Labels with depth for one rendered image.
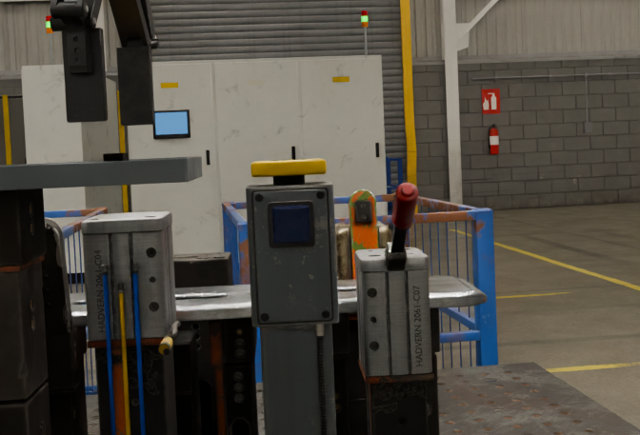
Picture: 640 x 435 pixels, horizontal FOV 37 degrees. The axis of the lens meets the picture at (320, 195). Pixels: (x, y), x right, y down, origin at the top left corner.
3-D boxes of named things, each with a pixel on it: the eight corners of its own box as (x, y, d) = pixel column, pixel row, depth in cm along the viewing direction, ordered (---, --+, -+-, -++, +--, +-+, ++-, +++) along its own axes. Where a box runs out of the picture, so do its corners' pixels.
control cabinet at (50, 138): (78, 256, 1112) (66, 44, 1100) (125, 254, 1116) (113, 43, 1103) (30, 286, 873) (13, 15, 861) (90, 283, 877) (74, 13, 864)
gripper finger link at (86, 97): (103, 29, 73) (100, 27, 72) (108, 121, 73) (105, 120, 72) (65, 30, 73) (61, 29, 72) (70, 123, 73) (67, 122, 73)
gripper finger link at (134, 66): (115, 47, 86) (118, 48, 86) (120, 126, 86) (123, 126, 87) (149, 46, 85) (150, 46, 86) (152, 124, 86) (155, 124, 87)
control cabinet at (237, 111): (135, 280, 883) (121, 12, 870) (138, 272, 936) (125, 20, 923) (390, 265, 915) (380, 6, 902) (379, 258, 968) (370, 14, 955)
